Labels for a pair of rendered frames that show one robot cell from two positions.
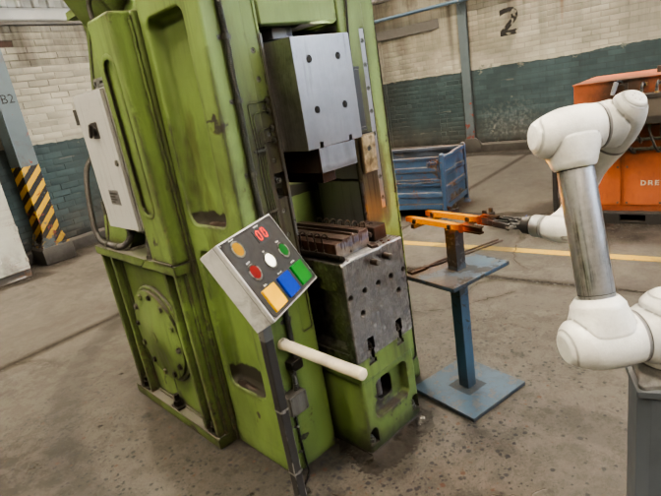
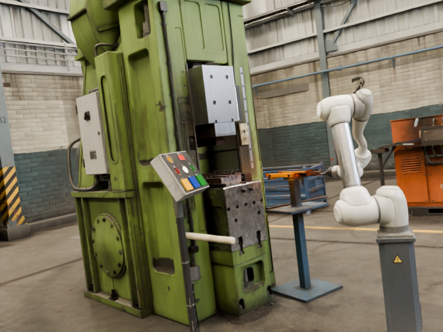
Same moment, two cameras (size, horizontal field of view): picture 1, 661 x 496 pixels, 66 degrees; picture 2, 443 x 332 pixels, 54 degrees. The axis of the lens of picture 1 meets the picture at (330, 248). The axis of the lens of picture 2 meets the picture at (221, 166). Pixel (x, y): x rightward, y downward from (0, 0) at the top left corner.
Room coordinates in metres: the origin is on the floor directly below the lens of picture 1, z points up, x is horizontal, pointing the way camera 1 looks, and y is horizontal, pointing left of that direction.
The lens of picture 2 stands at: (-1.10, 0.03, 1.22)
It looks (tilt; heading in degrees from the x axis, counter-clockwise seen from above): 3 degrees down; 359
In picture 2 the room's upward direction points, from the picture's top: 7 degrees counter-clockwise
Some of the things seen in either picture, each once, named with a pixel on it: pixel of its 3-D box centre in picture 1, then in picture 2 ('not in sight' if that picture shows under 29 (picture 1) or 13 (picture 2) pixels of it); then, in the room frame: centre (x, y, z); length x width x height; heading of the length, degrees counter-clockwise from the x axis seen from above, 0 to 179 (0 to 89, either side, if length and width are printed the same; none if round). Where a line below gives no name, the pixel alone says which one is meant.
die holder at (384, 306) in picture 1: (334, 288); (220, 213); (2.21, 0.01, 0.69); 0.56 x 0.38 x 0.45; 42
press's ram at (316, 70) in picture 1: (300, 94); (206, 98); (2.20, 0.02, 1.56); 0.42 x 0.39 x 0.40; 42
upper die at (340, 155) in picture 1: (303, 156); (206, 132); (2.17, 0.05, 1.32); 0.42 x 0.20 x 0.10; 42
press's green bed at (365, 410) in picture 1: (348, 373); (227, 272); (2.21, 0.01, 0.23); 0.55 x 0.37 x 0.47; 42
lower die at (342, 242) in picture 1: (318, 237); (211, 180); (2.17, 0.05, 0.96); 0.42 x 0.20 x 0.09; 42
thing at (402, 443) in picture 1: (390, 439); (251, 310); (1.98, -0.12, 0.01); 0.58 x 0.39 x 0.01; 132
